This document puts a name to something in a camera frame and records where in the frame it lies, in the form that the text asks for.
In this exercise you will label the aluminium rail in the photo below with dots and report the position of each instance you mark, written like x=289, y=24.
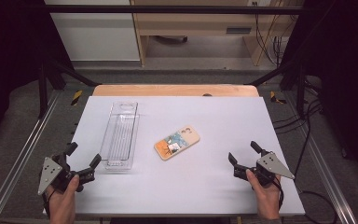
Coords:
x=21, y=149
x=323, y=161

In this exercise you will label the clear plastic packaging tray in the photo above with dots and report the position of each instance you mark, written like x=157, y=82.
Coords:
x=119, y=137

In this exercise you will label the cream patterned phone case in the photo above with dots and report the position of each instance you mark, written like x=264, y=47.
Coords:
x=177, y=143

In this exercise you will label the black frame strut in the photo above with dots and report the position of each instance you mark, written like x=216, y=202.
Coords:
x=273, y=73
x=74, y=74

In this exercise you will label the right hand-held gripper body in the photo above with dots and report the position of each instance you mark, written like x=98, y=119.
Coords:
x=272, y=165

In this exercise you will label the grey desk label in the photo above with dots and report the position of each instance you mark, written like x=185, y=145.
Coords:
x=238, y=30

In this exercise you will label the white cabinet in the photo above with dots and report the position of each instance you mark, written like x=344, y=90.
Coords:
x=96, y=34

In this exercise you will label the light wooden desk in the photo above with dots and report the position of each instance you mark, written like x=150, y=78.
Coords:
x=199, y=23

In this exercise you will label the person's right hand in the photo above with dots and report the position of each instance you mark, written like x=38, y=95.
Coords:
x=265, y=197

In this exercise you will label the light wooden table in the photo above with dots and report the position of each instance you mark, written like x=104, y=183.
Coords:
x=174, y=90

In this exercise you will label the person's left hand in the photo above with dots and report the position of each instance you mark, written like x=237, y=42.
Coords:
x=62, y=200

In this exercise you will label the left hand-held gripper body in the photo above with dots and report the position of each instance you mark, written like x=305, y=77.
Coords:
x=49, y=174

